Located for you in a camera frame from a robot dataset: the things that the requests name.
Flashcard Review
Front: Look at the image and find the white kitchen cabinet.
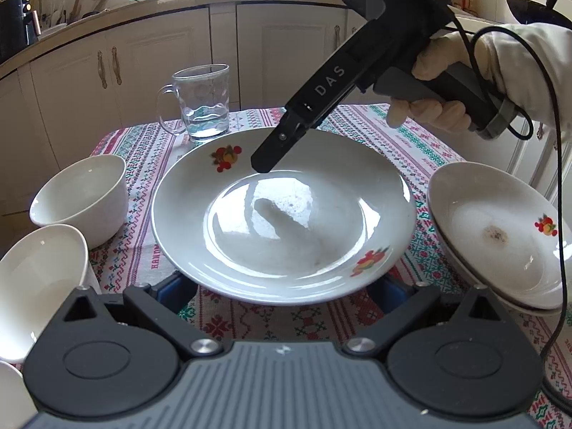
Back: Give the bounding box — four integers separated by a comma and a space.
0, 0, 572, 233

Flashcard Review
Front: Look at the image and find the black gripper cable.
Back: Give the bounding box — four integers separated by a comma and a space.
447, 13, 572, 416

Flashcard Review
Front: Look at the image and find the white bowl faint purple print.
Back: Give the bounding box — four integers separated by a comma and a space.
0, 361, 39, 429

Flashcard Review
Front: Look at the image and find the patterned striped tablecloth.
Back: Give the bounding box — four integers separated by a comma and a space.
87, 103, 572, 429

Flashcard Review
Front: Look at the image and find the stained white fruit-print plate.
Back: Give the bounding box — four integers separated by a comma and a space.
426, 161, 572, 310

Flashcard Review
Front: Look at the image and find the kitchen countertop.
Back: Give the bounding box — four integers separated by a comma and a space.
0, 0, 572, 79

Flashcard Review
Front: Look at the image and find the black wok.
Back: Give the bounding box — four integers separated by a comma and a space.
507, 0, 564, 23

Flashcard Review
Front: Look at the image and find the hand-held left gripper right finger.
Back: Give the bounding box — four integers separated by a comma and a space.
344, 277, 506, 360

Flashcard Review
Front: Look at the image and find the clear glass mug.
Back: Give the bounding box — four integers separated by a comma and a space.
156, 63, 231, 144

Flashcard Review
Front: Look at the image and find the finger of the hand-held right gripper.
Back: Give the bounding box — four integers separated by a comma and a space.
250, 107, 322, 173

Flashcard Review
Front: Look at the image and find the plain white bowl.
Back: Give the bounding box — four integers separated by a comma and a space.
30, 155, 129, 250

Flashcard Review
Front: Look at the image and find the dish rack with utensils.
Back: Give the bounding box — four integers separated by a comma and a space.
40, 0, 110, 28

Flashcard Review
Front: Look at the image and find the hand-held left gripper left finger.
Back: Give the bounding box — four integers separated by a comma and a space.
63, 272, 224, 360

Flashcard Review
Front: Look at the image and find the person's right hand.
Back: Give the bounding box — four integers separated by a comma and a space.
386, 36, 488, 131

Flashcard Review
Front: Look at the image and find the white bowl pink flower print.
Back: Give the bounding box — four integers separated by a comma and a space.
0, 225, 101, 364

